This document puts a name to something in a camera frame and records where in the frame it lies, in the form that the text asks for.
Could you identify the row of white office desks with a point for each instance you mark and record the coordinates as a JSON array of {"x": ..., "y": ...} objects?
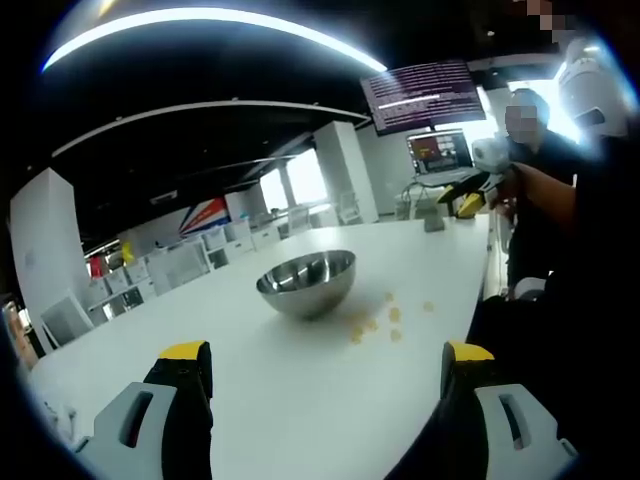
[{"x": 190, "y": 260}]

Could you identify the curved ceiling light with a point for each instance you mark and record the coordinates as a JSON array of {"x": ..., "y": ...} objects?
[
  {"x": 215, "y": 112},
  {"x": 210, "y": 22}
]

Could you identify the person in black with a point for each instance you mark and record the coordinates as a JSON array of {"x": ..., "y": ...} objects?
[{"x": 590, "y": 310}]

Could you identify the yellow QQ candies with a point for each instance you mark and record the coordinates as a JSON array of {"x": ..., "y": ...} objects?
[{"x": 395, "y": 313}]

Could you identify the large wall monitor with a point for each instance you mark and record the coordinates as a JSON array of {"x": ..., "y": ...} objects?
[{"x": 425, "y": 82}]

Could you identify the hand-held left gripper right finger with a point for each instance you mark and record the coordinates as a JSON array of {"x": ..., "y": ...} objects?
[{"x": 500, "y": 435}]

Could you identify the open laptop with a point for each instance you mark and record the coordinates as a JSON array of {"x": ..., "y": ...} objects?
[{"x": 440, "y": 152}]

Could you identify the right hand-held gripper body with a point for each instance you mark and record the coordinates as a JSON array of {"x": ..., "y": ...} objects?
[{"x": 490, "y": 152}]

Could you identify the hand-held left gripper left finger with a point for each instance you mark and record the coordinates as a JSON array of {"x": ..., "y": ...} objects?
[{"x": 150, "y": 430}]

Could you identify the white laptop stand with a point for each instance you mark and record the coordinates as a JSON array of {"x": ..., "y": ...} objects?
[{"x": 417, "y": 197}]

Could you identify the striped red blue banner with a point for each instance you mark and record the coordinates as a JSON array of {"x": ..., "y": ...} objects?
[{"x": 205, "y": 216}]

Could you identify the white table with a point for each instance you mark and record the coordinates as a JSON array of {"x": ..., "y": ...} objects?
[{"x": 300, "y": 390}]

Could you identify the small grey block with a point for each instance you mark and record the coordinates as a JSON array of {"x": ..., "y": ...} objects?
[{"x": 434, "y": 222}]

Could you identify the person's right hand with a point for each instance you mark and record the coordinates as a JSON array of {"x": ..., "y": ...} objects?
[{"x": 506, "y": 202}]

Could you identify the stainless steel bowl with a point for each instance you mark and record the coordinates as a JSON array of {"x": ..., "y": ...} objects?
[{"x": 310, "y": 290}]

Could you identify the white mesh chair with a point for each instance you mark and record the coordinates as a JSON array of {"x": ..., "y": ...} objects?
[{"x": 67, "y": 320}]

